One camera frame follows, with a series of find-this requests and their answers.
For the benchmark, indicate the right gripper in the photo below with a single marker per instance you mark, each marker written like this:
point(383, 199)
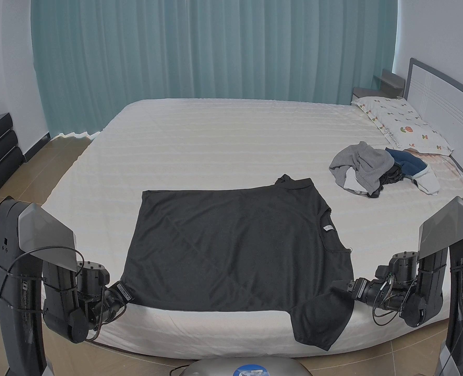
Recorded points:
point(362, 290)

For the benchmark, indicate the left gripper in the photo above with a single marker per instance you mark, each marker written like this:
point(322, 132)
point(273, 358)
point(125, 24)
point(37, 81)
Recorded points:
point(120, 296)

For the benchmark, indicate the black T-shirt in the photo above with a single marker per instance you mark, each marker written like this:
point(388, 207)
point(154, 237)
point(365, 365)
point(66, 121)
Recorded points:
point(231, 249)

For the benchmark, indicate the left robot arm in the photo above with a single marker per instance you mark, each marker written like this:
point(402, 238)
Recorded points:
point(47, 233)

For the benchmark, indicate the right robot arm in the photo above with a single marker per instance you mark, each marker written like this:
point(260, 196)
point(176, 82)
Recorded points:
point(442, 229)

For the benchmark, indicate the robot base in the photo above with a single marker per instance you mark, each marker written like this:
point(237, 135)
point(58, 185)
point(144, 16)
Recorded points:
point(223, 368)

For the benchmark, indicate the pile of clothes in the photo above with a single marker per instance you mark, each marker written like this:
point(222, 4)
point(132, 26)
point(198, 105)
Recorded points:
point(366, 163)

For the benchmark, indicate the bed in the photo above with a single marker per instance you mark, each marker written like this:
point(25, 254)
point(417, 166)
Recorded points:
point(235, 139)

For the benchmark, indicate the white printed pillow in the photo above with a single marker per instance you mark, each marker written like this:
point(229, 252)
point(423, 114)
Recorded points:
point(403, 122)

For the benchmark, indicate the grey bedside table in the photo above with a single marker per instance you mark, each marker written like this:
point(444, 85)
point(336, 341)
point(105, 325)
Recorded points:
point(390, 78)

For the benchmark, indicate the blue-green curtain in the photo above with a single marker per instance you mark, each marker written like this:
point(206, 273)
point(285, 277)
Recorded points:
point(137, 53)

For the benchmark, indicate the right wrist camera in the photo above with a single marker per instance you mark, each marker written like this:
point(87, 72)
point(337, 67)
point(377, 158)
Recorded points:
point(383, 271)

